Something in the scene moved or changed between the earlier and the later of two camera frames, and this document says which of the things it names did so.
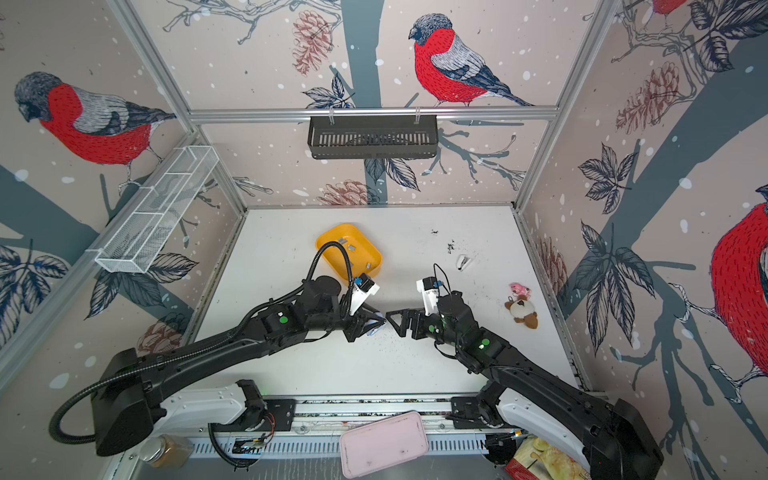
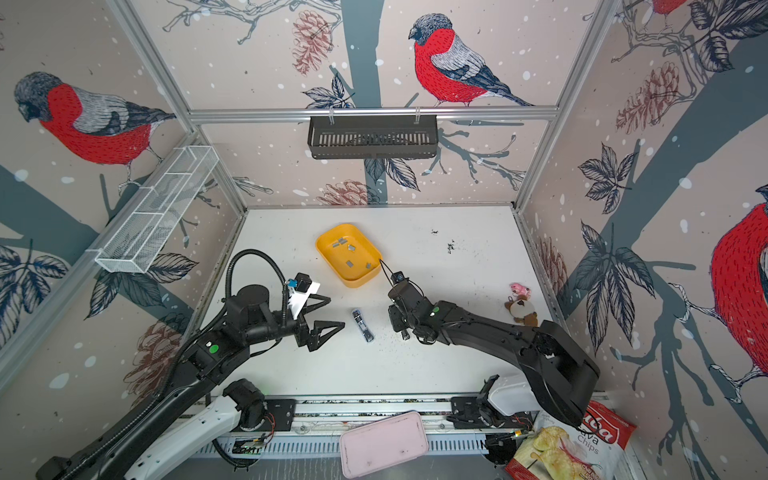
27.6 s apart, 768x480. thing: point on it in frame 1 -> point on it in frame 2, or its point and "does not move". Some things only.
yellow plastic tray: (365, 255) does not move
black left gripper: (358, 327) -> (303, 330)
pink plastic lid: (383, 444) does not move
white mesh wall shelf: (142, 232) does not move
